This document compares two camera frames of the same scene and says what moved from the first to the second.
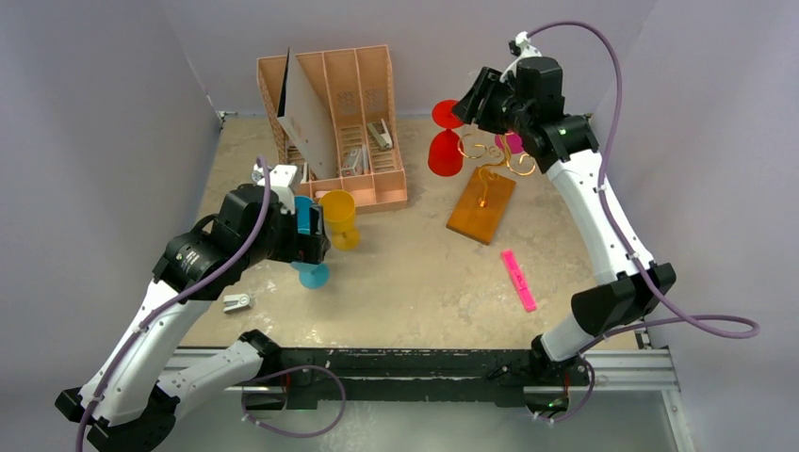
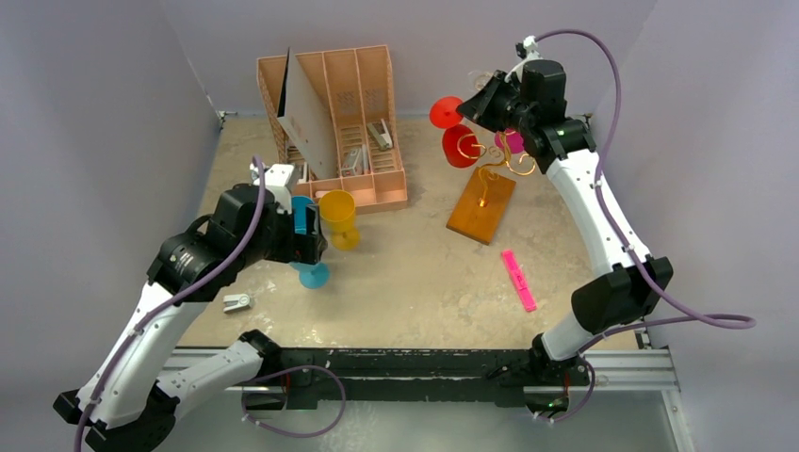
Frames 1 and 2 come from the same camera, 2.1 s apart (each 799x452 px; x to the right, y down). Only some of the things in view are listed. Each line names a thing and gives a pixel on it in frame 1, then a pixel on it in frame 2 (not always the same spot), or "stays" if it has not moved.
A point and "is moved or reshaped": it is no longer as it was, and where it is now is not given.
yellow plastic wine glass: (338, 210) stays
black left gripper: (310, 248) stays
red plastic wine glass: (445, 151) is moved or reshaped
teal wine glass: (313, 276) stays
